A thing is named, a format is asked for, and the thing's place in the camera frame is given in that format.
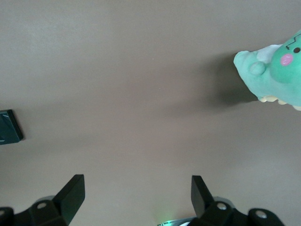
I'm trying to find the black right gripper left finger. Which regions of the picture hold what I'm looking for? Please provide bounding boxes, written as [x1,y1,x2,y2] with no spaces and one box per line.
[0,174,85,226]

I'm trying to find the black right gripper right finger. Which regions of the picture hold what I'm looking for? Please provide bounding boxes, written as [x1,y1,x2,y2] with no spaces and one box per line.
[191,175,285,226]

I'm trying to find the dark teal box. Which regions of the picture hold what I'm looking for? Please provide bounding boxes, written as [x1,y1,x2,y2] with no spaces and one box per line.
[0,109,24,145]

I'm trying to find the green dinosaur plush toy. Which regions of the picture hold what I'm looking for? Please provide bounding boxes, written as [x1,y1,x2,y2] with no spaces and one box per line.
[233,29,301,111]

